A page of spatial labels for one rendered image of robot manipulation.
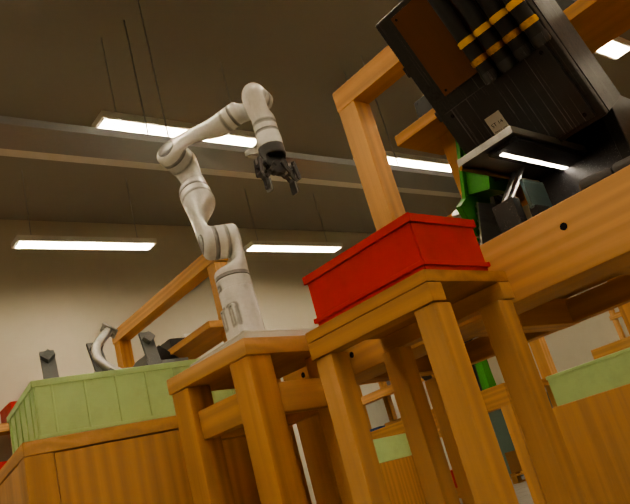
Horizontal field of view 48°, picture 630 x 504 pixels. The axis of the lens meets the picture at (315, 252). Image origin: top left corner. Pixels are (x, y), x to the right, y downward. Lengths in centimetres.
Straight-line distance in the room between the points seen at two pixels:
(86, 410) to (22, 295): 706
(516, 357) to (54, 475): 113
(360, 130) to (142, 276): 723
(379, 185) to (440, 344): 145
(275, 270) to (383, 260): 956
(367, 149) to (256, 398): 137
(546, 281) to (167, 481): 108
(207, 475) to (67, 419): 47
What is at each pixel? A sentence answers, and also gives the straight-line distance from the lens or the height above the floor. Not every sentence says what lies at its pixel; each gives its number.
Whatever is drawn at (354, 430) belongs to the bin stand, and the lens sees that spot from 142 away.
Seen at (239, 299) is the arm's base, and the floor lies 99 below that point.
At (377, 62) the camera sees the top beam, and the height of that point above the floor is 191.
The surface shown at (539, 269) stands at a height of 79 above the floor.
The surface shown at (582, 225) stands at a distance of 149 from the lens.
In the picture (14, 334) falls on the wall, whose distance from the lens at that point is 887.
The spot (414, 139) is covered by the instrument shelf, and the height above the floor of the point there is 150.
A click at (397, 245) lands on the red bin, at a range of 134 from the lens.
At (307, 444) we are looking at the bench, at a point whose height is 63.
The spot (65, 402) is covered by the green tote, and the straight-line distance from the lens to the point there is 204.
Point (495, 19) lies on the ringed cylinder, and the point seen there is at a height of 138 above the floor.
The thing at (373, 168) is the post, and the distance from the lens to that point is 267.
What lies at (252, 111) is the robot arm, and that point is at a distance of 210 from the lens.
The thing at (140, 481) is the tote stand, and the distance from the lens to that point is 195.
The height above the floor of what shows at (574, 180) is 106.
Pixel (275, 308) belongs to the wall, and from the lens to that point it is 1062.
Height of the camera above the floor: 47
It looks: 19 degrees up
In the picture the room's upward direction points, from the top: 16 degrees counter-clockwise
